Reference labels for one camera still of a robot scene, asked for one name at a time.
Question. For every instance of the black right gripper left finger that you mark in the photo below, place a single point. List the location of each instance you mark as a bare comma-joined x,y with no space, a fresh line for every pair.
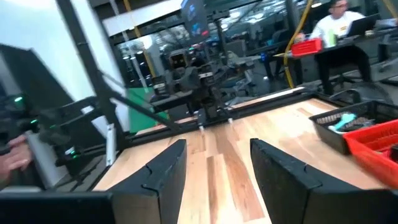
161,186

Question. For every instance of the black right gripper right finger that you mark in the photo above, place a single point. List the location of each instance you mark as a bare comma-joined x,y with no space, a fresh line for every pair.
286,186

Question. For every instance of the teal staple remover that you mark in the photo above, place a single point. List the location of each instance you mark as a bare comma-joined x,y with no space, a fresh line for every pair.
343,121

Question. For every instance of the dark staple remover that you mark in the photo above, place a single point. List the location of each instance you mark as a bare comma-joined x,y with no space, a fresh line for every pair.
360,123

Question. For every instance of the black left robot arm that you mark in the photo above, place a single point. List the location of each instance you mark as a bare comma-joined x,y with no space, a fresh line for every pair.
208,102

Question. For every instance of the dark hanging screen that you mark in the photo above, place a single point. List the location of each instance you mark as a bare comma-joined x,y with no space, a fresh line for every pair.
195,21

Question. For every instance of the green panel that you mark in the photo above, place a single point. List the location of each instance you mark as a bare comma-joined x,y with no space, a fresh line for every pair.
140,112

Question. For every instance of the black plastic basket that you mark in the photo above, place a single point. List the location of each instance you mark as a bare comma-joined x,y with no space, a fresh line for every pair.
326,137

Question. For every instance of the red plastic basket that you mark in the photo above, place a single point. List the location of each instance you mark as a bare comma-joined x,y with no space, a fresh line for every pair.
373,149

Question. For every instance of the black teleoperation device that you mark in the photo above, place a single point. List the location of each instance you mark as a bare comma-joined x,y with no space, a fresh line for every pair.
62,130

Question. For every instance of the red box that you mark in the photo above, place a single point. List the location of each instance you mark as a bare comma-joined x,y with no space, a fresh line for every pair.
307,47

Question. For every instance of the green cup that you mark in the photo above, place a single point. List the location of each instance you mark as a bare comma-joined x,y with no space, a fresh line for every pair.
331,38

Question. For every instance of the person's hand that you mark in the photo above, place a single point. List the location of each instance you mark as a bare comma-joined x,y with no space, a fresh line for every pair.
15,158

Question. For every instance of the person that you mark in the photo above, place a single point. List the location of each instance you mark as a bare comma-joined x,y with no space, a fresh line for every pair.
335,25

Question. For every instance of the dark office desk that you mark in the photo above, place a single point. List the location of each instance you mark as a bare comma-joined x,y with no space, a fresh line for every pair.
357,46

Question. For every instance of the black laptop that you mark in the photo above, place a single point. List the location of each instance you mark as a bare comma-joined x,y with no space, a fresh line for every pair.
362,26

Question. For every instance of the black table frame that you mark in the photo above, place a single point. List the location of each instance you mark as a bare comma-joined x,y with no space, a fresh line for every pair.
264,105

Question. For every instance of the black overhead rig frame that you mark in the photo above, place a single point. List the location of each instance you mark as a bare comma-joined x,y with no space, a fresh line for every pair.
84,56

